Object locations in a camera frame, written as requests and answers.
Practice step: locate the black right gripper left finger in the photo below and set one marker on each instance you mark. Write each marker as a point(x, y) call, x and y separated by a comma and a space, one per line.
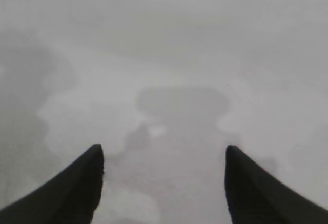
point(69, 193)

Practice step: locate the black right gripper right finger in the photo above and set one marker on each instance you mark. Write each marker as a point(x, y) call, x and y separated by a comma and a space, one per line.
point(258, 195)

